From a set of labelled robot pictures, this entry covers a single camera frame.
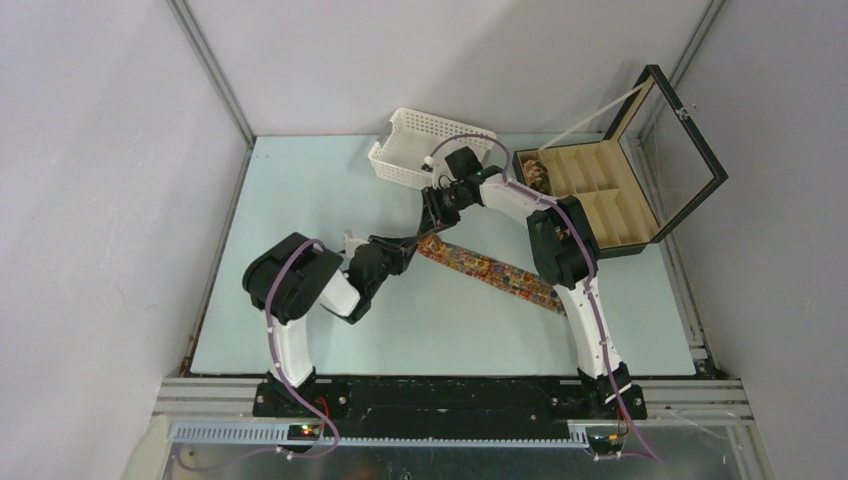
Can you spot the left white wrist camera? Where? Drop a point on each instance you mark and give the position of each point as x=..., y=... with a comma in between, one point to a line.
x=351, y=242

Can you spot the rolled tie far compartment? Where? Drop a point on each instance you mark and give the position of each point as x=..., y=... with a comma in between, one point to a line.
x=536, y=175

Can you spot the white perforated plastic basket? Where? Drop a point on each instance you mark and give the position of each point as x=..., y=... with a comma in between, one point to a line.
x=410, y=135

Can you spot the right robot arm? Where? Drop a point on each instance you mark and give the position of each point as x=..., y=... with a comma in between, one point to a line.
x=563, y=249

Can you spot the colourful patterned tie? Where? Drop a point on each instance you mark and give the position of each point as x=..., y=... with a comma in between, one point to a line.
x=505, y=277

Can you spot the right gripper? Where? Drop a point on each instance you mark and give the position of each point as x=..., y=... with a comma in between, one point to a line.
x=433, y=214

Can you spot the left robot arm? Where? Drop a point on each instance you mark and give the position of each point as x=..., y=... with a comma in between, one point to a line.
x=299, y=272

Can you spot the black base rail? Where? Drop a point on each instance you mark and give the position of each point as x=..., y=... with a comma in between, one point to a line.
x=451, y=408

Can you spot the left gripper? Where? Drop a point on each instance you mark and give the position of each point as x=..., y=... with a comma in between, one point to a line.
x=398, y=248

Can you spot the black compartment tie box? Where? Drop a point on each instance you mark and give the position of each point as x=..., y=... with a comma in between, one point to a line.
x=651, y=169

